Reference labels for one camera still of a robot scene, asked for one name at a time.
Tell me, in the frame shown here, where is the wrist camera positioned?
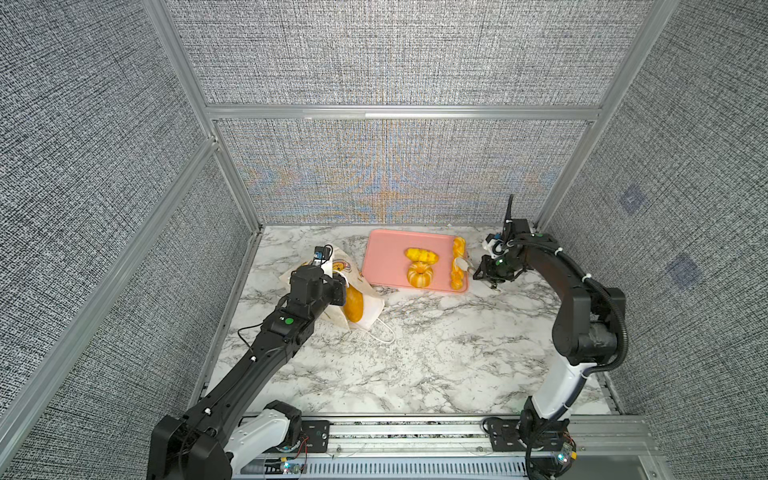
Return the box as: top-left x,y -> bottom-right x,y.
311,244 -> 334,276
483,233 -> 508,259

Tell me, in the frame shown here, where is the long twisted fake bread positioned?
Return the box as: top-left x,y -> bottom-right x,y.
450,237 -> 467,291

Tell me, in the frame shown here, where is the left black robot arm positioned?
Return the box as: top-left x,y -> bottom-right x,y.
146,265 -> 347,479

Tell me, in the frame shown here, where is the pink plastic tray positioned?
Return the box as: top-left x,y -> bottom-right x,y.
362,229 -> 470,294

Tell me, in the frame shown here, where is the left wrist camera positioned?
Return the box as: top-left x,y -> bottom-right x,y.
311,244 -> 334,276

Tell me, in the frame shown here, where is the round pumpkin-shaped fake bread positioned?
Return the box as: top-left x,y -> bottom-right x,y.
407,262 -> 434,289

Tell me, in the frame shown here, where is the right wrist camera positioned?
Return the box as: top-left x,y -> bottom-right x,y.
483,233 -> 508,259

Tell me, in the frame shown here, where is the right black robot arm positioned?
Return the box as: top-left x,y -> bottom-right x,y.
473,218 -> 629,449

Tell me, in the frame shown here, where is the oval yellow fake bread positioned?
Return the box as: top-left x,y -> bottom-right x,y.
405,248 -> 439,265

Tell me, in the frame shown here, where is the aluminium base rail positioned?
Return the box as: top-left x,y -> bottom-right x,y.
230,410 -> 674,479

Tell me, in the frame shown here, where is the white paper bag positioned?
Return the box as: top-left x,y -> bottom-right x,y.
304,244 -> 395,345

